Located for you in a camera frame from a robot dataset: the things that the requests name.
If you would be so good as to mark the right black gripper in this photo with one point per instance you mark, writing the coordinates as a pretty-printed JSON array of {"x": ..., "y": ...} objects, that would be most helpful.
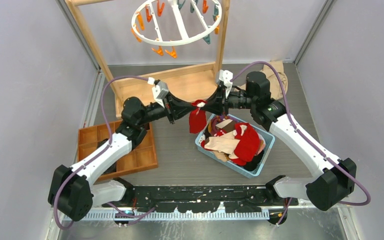
[{"x": 218, "y": 103}]

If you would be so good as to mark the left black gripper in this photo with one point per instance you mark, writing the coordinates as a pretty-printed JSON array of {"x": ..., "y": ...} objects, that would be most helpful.
[{"x": 175, "y": 107}]

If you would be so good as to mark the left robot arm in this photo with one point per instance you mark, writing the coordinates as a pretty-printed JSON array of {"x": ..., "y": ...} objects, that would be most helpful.
[{"x": 73, "y": 190}]

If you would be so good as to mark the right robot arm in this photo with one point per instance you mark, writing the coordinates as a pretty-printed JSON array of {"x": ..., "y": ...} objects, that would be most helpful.
[{"x": 332, "y": 179}]

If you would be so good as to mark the wooden hanger stand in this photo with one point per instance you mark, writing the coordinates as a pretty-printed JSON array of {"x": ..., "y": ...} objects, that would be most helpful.
[{"x": 194, "y": 82}]

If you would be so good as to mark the white round clip hanger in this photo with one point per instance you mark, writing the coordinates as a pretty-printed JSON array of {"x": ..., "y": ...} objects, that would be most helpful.
[{"x": 146, "y": 28}]

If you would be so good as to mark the beige sock in basket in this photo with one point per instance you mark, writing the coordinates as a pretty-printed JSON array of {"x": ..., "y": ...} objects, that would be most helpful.
[{"x": 226, "y": 143}]

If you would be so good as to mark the blue plastic basket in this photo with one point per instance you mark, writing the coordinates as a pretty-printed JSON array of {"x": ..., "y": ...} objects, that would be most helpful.
[{"x": 266, "y": 137}]

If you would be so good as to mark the orange clothes peg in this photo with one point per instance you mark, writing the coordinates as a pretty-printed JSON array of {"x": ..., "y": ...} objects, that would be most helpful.
[
  {"x": 158, "y": 51},
  {"x": 172, "y": 52}
]

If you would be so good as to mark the wooden compartment tray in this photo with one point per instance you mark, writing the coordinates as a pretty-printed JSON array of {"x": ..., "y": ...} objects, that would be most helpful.
[{"x": 142, "y": 158}]

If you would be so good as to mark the beige cloth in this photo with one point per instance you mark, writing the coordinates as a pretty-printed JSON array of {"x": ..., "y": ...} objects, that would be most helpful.
[{"x": 274, "y": 72}]

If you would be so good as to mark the teal clothes peg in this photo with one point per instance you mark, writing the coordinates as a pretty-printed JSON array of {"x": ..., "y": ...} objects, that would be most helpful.
[{"x": 207, "y": 39}]

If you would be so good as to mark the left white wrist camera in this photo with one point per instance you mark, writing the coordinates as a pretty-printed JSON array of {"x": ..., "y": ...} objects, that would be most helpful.
[{"x": 159, "y": 90}]

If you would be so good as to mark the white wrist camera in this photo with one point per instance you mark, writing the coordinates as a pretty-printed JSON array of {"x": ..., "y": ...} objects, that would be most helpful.
[
  {"x": 159, "y": 90},
  {"x": 225, "y": 77}
]

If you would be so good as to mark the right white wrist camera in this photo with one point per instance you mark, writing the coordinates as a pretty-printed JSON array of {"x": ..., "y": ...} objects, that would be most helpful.
[{"x": 225, "y": 77}]

